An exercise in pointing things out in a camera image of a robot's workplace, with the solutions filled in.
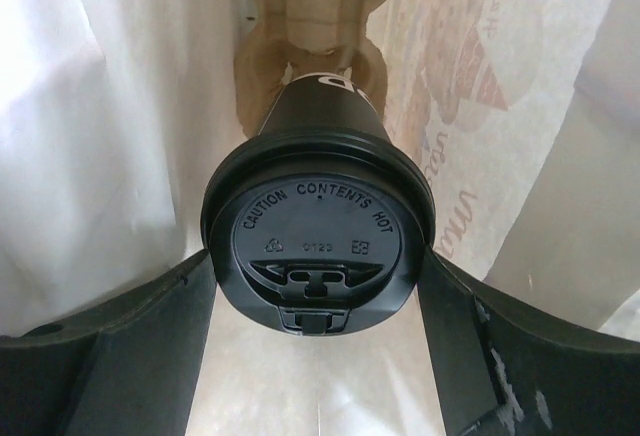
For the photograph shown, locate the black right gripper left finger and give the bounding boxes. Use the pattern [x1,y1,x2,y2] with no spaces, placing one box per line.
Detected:
[1,250,216,435]

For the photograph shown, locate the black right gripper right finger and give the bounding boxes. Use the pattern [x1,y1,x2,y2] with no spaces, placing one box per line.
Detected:
[417,249,639,435]

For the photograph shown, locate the black plastic cup lid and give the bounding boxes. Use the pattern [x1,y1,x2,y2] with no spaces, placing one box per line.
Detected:
[201,131,435,336]

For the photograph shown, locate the kraft paper takeout bag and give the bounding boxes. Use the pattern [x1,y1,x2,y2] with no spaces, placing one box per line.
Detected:
[1,0,639,435]

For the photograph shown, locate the black paper coffee cup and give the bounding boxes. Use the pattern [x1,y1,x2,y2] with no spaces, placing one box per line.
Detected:
[258,72,390,142]

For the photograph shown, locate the single brown pulp carrier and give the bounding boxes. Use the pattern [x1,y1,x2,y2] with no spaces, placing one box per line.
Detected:
[234,0,388,137]

